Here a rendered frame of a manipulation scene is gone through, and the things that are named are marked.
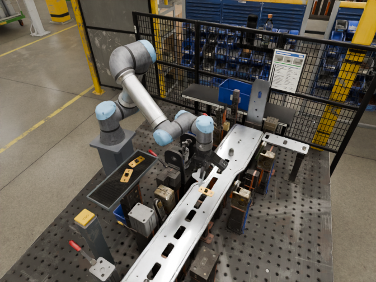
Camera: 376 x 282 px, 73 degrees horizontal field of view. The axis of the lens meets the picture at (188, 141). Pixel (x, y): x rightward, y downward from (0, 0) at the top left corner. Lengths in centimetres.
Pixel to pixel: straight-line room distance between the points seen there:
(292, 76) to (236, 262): 128
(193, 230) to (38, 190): 217
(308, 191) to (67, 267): 156
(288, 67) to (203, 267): 142
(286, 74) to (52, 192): 248
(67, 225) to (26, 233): 107
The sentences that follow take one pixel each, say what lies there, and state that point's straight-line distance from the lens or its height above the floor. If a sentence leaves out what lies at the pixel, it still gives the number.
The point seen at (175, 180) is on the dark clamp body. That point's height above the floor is 106.
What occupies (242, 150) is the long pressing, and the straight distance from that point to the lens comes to 166.
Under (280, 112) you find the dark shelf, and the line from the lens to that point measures 202.
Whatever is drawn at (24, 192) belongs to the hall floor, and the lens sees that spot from 319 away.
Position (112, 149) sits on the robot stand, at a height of 110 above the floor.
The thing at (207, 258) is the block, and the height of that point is 103.
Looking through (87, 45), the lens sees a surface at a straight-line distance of 423.
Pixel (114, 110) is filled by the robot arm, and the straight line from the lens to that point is 149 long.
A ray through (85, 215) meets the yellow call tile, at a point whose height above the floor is 116.
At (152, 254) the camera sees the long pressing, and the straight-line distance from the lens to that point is 123.
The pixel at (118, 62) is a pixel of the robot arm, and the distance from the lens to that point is 117.
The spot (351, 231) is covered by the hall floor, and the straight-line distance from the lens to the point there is 281.
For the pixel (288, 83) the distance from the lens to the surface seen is 202.
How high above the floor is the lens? 209
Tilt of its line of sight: 40 degrees down
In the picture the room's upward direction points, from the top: 1 degrees counter-clockwise
